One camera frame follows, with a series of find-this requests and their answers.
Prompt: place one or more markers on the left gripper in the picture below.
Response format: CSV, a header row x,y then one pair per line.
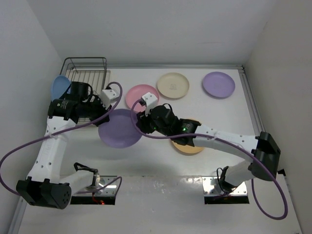
x,y
103,110

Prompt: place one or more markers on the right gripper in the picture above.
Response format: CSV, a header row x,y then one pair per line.
x,y
143,122

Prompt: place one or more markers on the lilac plate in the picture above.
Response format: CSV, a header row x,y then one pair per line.
x,y
119,131
218,85

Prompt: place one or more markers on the blue plate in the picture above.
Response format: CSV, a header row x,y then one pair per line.
x,y
60,85

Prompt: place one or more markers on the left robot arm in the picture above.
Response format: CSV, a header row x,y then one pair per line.
x,y
43,186

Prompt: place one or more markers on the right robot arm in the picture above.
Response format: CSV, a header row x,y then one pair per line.
x,y
260,153

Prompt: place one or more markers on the orange plate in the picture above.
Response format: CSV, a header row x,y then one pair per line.
x,y
187,150

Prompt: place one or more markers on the cream plate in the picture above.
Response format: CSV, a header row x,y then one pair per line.
x,y
173,85

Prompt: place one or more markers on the pink plate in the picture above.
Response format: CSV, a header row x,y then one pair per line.
x,y
137,92

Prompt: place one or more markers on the beige drip tray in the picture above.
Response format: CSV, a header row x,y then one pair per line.
x,y
107,76

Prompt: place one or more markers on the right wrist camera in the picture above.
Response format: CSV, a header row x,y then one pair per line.
x,y
149,100

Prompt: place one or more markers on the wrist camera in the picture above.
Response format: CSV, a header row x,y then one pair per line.
x,y
149,100
107,97

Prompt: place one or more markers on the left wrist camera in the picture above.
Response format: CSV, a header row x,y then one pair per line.
x,y
107,97

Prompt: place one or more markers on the wire dish rack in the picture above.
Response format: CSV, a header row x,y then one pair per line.
x,y
65,108

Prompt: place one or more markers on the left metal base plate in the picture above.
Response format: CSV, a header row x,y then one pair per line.
x,y
106,186

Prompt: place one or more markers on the metal base plate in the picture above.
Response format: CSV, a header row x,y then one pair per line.
x,y
211,188
106,186

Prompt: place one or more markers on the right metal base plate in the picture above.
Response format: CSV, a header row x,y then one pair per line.
x,y
211,188

